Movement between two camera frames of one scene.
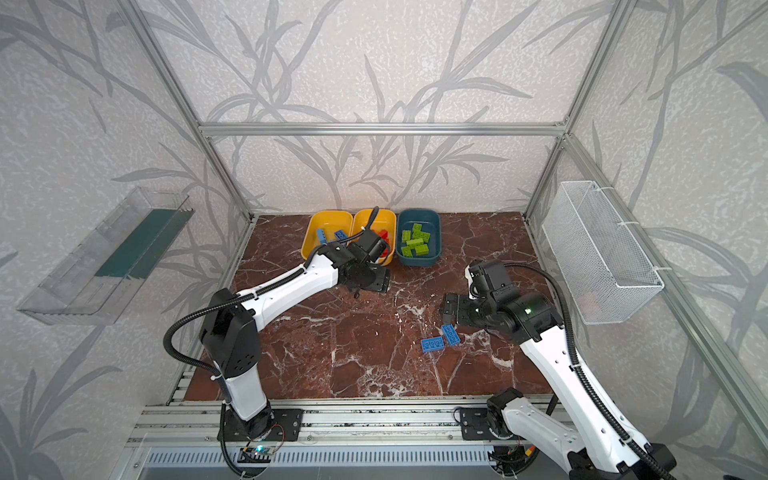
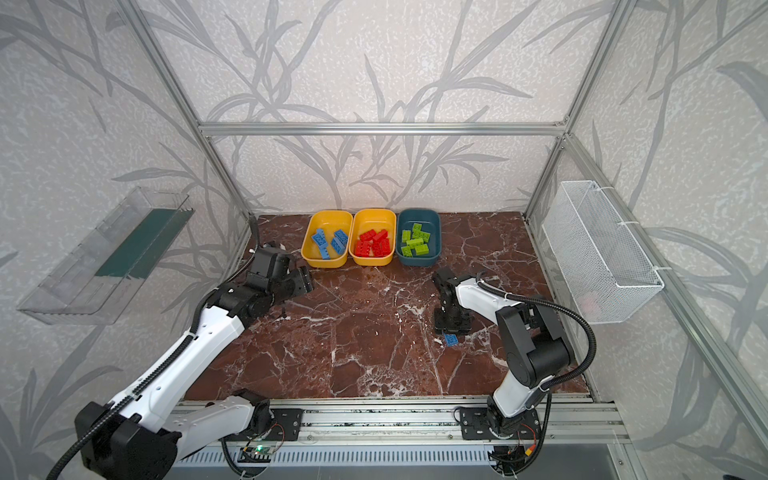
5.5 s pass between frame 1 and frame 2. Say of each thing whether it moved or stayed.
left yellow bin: stayed
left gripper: moved
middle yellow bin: stayed
